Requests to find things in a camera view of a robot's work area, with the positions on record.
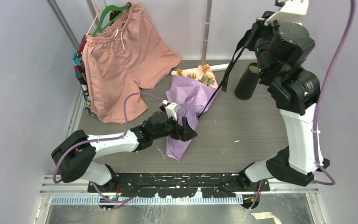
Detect black ribbon gold lettering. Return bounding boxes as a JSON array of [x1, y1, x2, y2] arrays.
[[197, 29, 252, 119]]

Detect purple paper flower bouquet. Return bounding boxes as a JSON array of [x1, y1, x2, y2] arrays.
[[165, 64, 222, 161]]

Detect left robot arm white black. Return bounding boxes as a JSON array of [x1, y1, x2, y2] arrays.
[[51, 112, 197, 186]]

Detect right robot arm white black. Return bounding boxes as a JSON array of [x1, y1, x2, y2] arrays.
[[240, 11, 330, 186]]

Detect black cylindrical vase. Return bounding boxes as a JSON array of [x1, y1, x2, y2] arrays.
[[234, 63, 259, 100]]

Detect white clothes rack stand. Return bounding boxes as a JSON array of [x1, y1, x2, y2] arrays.
[[171, 0, 231, 77]]

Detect pink shorts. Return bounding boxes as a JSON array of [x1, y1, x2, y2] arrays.
[[83, 2, 181, 124]]

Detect colourful patterned garment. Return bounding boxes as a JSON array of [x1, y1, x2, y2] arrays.
[[72, 35, 94, 115]]

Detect green clothes hanger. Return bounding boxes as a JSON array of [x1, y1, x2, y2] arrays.
[[92, 3, 131, 36]]

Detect pink clothes hanger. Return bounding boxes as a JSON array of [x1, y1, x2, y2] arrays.
[[84, 0, 102, 37]]

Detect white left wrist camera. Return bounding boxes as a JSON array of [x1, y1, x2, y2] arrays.
[[159, 100, 181, 121]]

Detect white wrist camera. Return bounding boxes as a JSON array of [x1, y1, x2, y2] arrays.
[[159, 100, 181, 121], [264, 0, 309, 25]]

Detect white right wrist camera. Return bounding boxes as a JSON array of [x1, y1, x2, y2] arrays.
[[264, 0, 309, 25]]

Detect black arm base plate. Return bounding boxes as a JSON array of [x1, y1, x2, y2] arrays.
[[98, 172, 270, 198]]

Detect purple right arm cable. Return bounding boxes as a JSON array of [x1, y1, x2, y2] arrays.
[[249, 0, 356, 211]]

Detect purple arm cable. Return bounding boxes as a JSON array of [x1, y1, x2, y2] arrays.
[[53, 92, 167, 211], [249, 0, 356, 211]]

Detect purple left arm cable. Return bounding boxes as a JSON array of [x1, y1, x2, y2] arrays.
[[53, 92, 167, 211]]

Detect aluminium rail frame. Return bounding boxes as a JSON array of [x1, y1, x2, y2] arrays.
[[34, 173, 326, 224]]

